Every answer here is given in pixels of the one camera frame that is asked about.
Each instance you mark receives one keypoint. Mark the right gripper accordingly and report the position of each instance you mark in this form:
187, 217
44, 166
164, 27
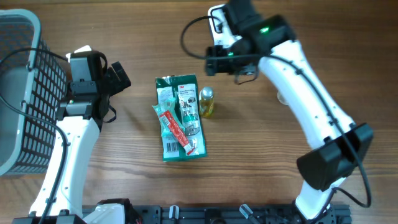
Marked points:
217, 63

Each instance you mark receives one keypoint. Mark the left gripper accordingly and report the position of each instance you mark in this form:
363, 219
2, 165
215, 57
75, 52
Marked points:
114, 84

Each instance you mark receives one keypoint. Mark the yellow oil bottle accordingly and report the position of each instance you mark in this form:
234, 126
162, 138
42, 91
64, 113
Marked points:
206, 101

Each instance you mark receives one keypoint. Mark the teal toothbrush pack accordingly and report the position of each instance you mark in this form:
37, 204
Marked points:
163, 106

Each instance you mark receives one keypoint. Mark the green 3M package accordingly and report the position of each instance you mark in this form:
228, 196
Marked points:
179, 96

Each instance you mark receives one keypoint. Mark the red toothpaste tube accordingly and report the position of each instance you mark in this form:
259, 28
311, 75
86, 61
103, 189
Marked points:
168, 120

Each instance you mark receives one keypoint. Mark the green lid jar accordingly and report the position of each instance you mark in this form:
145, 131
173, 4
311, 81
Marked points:
282, 99

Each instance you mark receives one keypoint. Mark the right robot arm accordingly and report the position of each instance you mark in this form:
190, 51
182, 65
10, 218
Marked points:
244, 40

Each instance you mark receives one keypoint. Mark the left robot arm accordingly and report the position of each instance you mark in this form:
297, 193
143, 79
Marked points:
79, 119

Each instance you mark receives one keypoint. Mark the white barcode scanner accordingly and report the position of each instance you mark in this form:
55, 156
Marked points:
220, 31

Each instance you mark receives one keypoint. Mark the grey plastic shopping basket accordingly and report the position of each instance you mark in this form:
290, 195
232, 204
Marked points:
33, 82

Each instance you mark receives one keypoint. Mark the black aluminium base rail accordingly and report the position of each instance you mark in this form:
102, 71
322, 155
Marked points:
269, 214

